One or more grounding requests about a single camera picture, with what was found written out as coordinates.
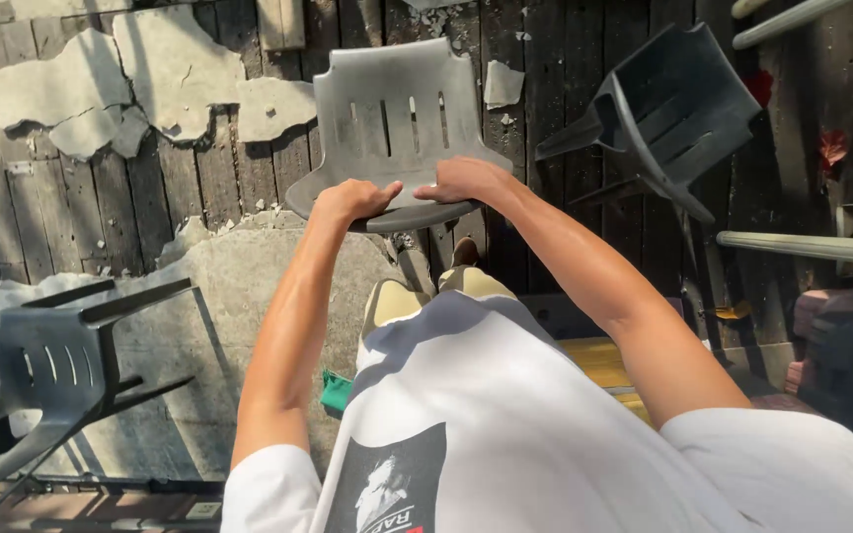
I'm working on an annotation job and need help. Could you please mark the person's right hand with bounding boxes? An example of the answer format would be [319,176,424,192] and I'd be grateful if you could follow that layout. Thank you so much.
[412,156,519,206]

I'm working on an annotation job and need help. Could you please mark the person's left hand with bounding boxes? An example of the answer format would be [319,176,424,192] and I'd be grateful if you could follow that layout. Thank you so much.
[310,179,404,228]

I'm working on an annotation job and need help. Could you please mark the person's right shoe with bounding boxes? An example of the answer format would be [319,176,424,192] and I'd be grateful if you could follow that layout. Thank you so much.
[452,237,481,269]

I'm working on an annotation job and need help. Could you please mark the beige trousers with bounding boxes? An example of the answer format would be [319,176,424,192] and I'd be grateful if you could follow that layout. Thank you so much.
[361,266,518,340]

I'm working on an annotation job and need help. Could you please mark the wooden block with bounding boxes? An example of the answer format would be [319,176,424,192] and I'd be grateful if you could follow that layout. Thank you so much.
[256,0,307,51]

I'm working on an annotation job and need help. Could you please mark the green cloth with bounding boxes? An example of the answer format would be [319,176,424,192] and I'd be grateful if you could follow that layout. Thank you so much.
[320,369,354,414]

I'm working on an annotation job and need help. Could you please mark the dark grey plastic chair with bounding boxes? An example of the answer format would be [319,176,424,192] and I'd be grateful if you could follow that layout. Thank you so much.
[535,22,764,225]
[0,277,198,533]

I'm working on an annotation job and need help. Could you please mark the yellow wooden board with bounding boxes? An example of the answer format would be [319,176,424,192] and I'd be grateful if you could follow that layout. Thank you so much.
[560,337,657,428]

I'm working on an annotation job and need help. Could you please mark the white printed t-shirt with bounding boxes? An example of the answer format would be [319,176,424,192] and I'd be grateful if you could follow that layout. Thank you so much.
[220,290,853,533]

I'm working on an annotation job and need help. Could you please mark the grey metal railing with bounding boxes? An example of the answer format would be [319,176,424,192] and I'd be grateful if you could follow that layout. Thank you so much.
[717,230,853,268]

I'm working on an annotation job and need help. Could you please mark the grey metal pipes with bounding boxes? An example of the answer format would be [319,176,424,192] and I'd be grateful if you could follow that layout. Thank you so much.
[730,0,853,50]

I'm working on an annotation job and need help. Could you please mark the red dried leaf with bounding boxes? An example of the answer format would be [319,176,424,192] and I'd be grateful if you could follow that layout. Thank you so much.
[819,130,850,168]

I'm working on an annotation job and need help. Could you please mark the stack of maroon plastic chairs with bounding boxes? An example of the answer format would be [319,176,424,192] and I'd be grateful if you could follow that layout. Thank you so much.
[783,289,853,438]

